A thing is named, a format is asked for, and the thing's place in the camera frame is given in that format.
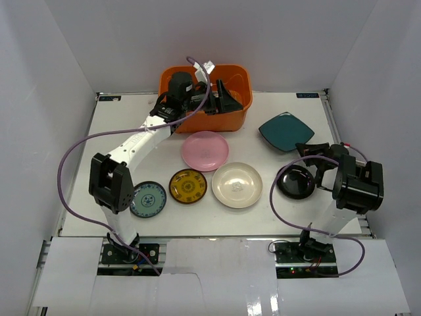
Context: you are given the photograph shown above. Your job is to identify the blue table label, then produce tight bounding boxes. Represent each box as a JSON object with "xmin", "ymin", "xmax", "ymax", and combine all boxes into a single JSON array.
[
  {"xmin": 296, "ymin": 92, "xmax": 320, "ymax": 99},
  {"xmin": 98, "ymin": 95, "xmax": 121, "ymax": 102}
]

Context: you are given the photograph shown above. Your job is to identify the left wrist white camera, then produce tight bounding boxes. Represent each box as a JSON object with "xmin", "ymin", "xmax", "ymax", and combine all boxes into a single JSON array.
[{"xmin": 193, "ymin": 61, "xmax": 215, "ymax": 83}]

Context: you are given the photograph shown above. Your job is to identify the black round plate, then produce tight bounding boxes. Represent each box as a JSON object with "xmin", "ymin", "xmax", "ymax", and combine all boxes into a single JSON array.
[{"xmin": 276, "ymin": 165, "xmax": 316, "ymax": 200}]

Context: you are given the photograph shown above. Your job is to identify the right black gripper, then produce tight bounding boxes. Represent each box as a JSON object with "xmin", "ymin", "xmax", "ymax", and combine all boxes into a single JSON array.
[{"xmin": 296, "ymin": 142, "xmax": 330, "ymax": 170}]

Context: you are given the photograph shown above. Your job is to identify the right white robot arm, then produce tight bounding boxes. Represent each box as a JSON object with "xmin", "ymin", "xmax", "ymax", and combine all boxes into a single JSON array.
[{"xmin": 296, "ymin": 143, "xmax": 384, "ymax": 263}]

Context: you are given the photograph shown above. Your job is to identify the right blue table label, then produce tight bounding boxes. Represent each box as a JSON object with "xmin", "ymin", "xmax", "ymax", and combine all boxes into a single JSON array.
[{"xmin": 296, "ymin": 92, "xmax": 320, "ymax": 99}]

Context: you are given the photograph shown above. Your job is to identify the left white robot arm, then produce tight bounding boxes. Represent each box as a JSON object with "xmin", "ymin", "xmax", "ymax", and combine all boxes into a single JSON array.
[{"xmin": 88, "ymin": 72, "xmax": 243, "ymax": 263}]

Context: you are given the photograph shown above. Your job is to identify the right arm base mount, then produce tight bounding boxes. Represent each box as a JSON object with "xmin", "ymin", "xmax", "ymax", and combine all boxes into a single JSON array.
[{"xmin": 268, "ymin": 240, "xmax": 339, "ymax": 279}]

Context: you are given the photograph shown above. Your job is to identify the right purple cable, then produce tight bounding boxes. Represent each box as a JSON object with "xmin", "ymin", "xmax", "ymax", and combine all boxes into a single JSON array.
[{"xmin": 269, "ymin": 147, "xmax": 366, "ymax": 279}]

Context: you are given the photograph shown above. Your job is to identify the purple cable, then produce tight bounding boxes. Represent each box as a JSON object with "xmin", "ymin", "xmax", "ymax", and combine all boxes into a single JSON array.
[
  {"xmin": 269, "ymin": 147, "xmax": 366, "ymax": 279},
  {"xmin": 57, "ymin": 56, "xmax": 212, "ymax": 276}
]

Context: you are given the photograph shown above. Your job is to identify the orange plastic bin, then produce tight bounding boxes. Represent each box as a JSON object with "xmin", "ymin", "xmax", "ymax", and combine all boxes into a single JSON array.
[{"xmin": 151, "ymin": 65, "xmax": 253, "ymax": 133}]

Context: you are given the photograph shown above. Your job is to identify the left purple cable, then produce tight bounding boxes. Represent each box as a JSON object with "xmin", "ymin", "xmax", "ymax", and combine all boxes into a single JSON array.
[{"xmin": 57, "ymin": 56, "xmax": 212, "ymax": 276}]

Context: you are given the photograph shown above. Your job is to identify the cream round plate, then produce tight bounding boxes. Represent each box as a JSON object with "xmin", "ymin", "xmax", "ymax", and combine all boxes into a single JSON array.
[{"xmin": 211, "ymin": 162, "xmax": 263, "ymax": 209}]

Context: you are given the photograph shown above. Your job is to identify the teal square plate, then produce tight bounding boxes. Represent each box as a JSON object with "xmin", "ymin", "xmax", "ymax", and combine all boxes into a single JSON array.
[{"xmin": 259, "ymin": 112, "xmax": 314, "ymax": 152}]

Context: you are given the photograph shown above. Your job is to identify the blue patterned round plate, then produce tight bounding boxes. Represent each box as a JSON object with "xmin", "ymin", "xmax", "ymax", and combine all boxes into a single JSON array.
[{"xmin": 130, "ymin": 181, "xmax": 167, "ymax": 219}]

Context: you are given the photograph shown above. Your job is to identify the pink round plate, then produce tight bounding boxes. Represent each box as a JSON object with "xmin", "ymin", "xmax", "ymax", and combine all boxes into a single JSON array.
[{"xmin": 181, "ymin": 131, "xmax": 230, "ymax": 172}]

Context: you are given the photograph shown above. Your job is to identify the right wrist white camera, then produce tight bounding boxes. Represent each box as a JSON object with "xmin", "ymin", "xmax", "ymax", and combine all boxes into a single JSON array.
[{"xmin": 353, "ymin": 153, "xmax": 368, "ymax": 166}]

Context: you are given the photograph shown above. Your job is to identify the left blue table label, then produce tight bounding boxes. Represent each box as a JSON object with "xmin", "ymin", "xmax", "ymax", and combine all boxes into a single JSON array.
[{"xmin": 98, "ymin": 95, "xmax": 121, "ymax": 102}]

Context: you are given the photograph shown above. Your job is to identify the yellow patterned round plate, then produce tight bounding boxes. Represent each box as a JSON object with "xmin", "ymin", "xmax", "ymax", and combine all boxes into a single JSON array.
[{"xmin": 168, "ymin": 169, "xmax": 208, "ymax": 205}]

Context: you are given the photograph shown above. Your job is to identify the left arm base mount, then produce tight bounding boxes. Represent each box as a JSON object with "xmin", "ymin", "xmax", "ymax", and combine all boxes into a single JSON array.
[{"xmin": 100, "ymin": 243, "xmax": 160, "ymax": 265}]

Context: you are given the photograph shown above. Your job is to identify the wrist white camera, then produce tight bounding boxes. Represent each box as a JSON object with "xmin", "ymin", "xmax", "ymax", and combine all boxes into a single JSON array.
[
  {"xmin": 353, "ymin": 153, "xmax": 368, "ymax": 166},
  {"xmin": 193, "ymin": 61, "xmax": 215, "ymax": 83}
]

